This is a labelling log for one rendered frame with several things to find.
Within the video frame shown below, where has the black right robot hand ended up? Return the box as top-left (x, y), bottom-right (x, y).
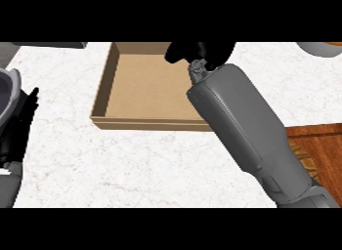
top-left (162, 41), bottom-right (238, 72)

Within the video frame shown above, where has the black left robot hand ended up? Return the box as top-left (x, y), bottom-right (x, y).
top-left (0, 86), bottom-right (40, 170)

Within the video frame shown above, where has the cardboard box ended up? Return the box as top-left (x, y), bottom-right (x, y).
top-left (88, 41), bottom-right (214, 133)

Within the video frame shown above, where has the brown wooden cutting board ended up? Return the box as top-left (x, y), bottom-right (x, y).
top-left (284, 122), bottom-right (342, 208)

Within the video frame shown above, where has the grey bowl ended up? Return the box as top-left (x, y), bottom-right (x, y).
top-left (296, 41), bottom-right (342, 59)

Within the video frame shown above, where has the dark grey flat object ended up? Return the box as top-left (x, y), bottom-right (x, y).
top-left (11, 41), bottom-right (88, 50)

